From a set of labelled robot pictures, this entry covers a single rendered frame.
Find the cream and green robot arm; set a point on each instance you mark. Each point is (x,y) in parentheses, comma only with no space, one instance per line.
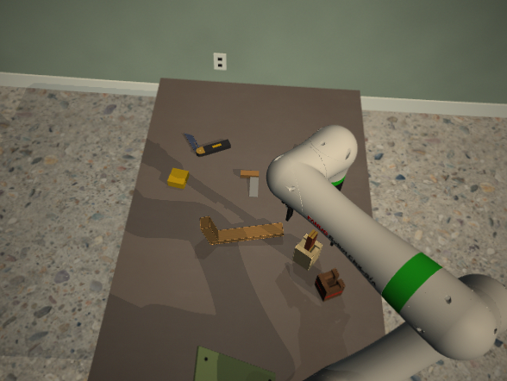
(460,322)

